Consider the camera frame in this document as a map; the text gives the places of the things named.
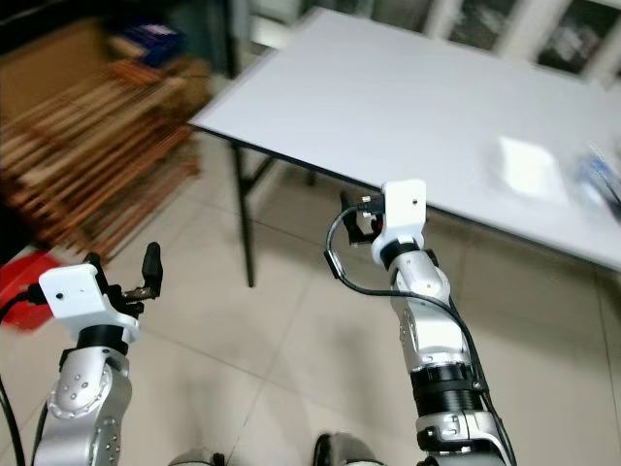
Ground blue yellow snack wrapper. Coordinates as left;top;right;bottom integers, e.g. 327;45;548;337
576;145;621;211

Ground red plastic bin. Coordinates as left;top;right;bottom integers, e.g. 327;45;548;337
0;249;60;332

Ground brown wooden slat rack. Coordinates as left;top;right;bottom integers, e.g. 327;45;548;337
0;58;214;259

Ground white table with black legs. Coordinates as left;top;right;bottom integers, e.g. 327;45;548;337
189;8;621;289

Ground white paper sheet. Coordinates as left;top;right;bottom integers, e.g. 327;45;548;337
495;135;570;206

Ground robot left leg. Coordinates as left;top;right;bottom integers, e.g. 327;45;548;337
169;448;236;466

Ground robot leg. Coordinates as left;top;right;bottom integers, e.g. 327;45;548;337
169;448;236;466
311;432;391;466

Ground brown cardboard box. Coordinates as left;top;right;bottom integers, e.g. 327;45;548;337
0;17;133;123

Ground blue box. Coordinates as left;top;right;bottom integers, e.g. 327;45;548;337
112;21;186;67

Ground robot right leg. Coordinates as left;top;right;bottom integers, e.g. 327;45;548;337
311;432;391;466

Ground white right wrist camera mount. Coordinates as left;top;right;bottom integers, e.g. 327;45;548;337
376;179;431;269

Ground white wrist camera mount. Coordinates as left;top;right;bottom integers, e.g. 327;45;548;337
376;179;431;269
38;263;143;341

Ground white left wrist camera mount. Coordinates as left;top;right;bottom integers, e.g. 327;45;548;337
38;263;143;341

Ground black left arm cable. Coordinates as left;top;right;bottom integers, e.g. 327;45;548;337
0;287;49;466

